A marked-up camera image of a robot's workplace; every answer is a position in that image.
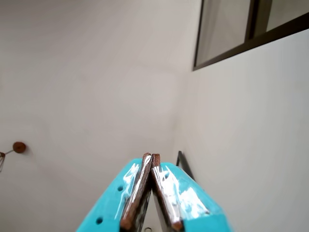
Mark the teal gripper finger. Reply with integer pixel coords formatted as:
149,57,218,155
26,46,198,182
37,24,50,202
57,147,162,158
76,152,153,232
151,153,235,232

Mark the dark framed window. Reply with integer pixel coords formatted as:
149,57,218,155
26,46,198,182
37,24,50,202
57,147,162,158
192,0,309,72

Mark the brown round ceiling rose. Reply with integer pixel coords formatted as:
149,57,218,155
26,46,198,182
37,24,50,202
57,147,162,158
12,141,27,154

